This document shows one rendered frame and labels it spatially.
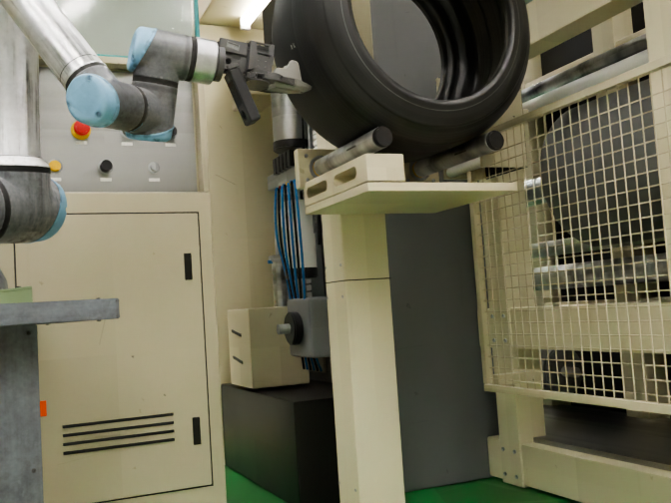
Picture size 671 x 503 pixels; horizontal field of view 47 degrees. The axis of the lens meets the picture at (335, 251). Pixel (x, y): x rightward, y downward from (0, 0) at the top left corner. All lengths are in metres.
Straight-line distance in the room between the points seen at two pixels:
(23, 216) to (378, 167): 0.76
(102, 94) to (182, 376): 0.94
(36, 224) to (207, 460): 0.80
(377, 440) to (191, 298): 0.63
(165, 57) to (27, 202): 0.45
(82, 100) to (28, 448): 0.67
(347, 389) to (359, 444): 0.14
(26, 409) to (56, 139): 0.84
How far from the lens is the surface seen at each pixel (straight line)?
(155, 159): 2.22
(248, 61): 1.64
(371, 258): 1.97
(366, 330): 1.96
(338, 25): 1.63
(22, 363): 1.62
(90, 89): 1.47
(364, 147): 1.65
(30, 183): 1.79
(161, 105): 1.57
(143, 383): 2.12
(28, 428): 1.63
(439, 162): 1.92
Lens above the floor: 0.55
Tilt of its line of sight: 4 degrees up
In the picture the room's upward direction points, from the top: 4 degrees counter-clockwise
